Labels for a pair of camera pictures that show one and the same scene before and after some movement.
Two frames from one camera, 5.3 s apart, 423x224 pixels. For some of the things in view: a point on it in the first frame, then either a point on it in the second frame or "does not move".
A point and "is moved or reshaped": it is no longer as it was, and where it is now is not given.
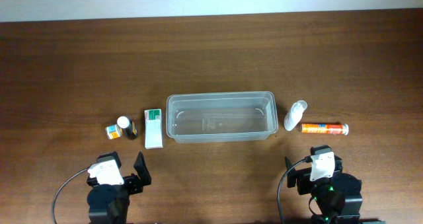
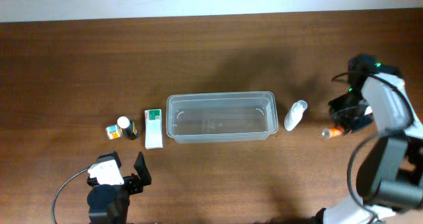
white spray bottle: (294, 115) does not move
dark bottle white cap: (128, 127) does not move
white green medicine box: (153, 129) does not move
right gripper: (303, 178) -> (352, 125)
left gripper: (137, 185) does not move
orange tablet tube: (339, 129) is moved or reshaped
